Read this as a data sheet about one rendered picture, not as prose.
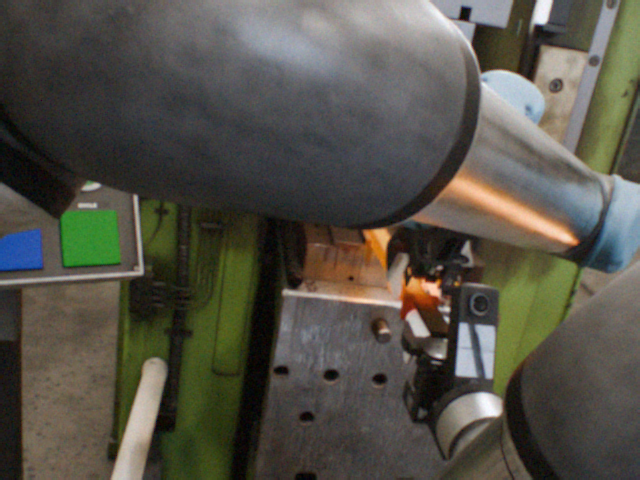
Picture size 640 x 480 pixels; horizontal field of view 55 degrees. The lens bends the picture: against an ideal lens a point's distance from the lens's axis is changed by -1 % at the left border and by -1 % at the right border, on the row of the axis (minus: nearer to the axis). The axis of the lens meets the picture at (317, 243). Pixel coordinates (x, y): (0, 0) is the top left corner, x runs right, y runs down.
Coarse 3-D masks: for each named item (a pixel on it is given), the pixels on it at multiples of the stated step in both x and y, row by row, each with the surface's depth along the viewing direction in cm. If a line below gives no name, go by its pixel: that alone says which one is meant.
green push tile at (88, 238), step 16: (64, 224) 81; (80, 224) 82; (96, 224) 83; (112, 224) 84; (64, 240) 80; (80, 240) 81; (96, 240) 83; (112, 240) 84; (64, 256) 80; (80, 256) 81; (96, 256) 82; (112, 256) 83
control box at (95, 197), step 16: (80, 192) 83; (96, 192) 84; (112, 192) 85; (80, 208) 83; (96, 208) 84; (112, 208) 85; (128, 208) 86; (128, 224) 86; (48, 240) 80; (128, 240) 86; (48, 256) 80; (128, 256) 85; (0, 272) 77; (16, 272) 78; (32, 272) 78; (48, 272) 79; (64, 272) 81; (80, 272) 82; (96, 272) 83; (112, 272) 84; (128, 272) 85; (0, 288) 81; (16, 288) 84
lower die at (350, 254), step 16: (304, 224) 112; (320, 224) 114; (304, 240) 107; (320, 240) 105; (336, 240) 104; (352, 240) 105; (368, 240) 104; (304, 256) 105; (320, 256) 104; (336, 256) 104; (352, 256) 105; (368, 256) 105; (304, 272) 105; (320, 272) 105; (336, 272) 105; (352, 272) 106; (368, 272) 106; (384, 272) 106
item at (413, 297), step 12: (372, 240) 105; (384, 240) 101; (384, 252) 96; (384, 264) 95; (408, 288) 83; (420, 288) 84; (408, 300) 79; (420, 300) 79; (432, 300) 79; (408, 312) 80; (420, 312) 75; (432, 312) 76; (432, 324) 72; (444, 324) 73; (432, 336) 71; (444, 336) 71
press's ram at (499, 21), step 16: (432, 0) 91; (448, 0) 91; (464, 0) 92; (480, 0) 92; (496, 0) 92; (512, 0) 92; (448, 16) 92; (464, 16) 95; (480, 16) 93; (496, 16) 93
